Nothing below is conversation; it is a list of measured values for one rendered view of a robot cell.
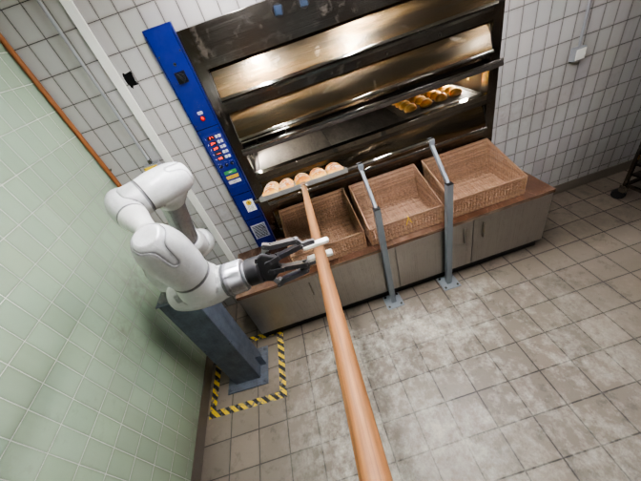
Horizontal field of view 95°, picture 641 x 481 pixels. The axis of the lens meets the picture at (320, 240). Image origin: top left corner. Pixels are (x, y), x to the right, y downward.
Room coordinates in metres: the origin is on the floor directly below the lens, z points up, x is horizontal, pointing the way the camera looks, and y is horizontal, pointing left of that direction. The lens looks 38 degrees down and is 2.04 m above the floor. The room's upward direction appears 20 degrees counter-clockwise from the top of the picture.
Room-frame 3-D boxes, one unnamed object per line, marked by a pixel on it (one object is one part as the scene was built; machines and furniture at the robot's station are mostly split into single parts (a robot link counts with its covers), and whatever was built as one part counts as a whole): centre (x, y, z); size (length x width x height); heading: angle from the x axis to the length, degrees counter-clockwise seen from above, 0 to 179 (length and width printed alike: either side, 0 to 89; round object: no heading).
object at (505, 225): (1.80, -0.49, 0.29); 2.42 x 0.56 x 0.58; 89
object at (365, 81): (2.08, -0.61, 1.54); 1.79 x 0.11 x 0.19; 89
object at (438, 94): (2.51, -1.20, 1.21); 0.61 x 0.48 x 0.06; 179
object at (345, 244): (1.83, -0.04, 0.72); 0.56 x 0.49 x 0.28; 90
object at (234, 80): (2.08, -0.61, 1.80); 1.79 x 0.11 x 0.19; 89
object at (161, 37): (3.03, 0.42, 1.08); 1.93 x 0.16 x 2.15; 179
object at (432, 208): (1.82, -0.62, 0.72); 0.56 x 0.49 x 0.28; 88
